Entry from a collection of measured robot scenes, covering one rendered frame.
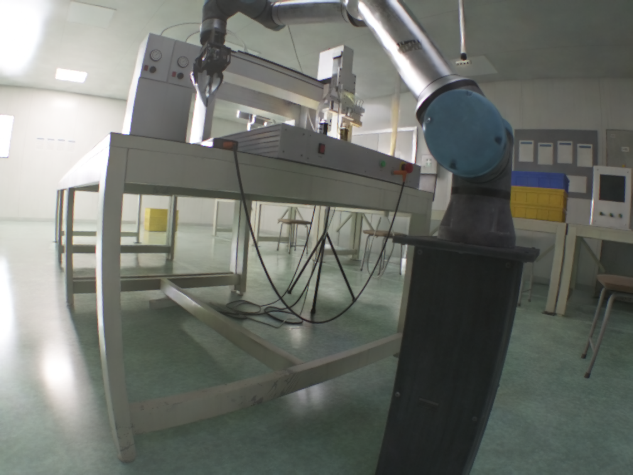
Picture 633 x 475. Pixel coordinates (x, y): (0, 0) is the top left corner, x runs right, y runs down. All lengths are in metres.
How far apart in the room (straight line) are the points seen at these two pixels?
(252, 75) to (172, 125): 0.38
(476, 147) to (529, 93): 4.91
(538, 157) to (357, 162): 4.12
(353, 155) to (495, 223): 0.62
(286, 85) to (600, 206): 2.66
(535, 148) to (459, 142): 4.63
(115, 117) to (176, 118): 7.15
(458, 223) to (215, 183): 0.50
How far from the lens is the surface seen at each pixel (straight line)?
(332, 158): 1.07
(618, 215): 3.28
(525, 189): 3.34
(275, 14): 1.07
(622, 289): 1.76
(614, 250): 4.46
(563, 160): 5.02
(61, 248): 3.48
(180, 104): 1.34
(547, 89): 5.36
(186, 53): 1.40
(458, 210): 0.63
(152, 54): 1.34
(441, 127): 0.51
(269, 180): 0.86
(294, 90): 1.56
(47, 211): 8.18
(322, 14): 0.95
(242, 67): 1.44
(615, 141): 4.60
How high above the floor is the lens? 0.63
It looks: 4 degrees down
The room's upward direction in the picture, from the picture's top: 5 degrees clockwise
